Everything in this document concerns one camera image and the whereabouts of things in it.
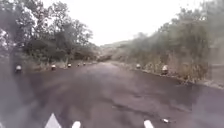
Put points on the dark grey asphalt road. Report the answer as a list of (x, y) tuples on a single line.
[(110, 93)]

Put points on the row of roadside marker stones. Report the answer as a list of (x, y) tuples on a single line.
[(18, 68)]

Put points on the bushes and trees on bank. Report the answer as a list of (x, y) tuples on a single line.
[(186, 43)]

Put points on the white roadside marker stone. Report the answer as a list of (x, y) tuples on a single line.
[(164, 69), (138, 66)]

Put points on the row of trees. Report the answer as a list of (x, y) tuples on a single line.
[(50, 33)]

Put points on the robot's own part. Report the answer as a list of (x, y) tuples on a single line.
[(76, 125), (148, 124)]

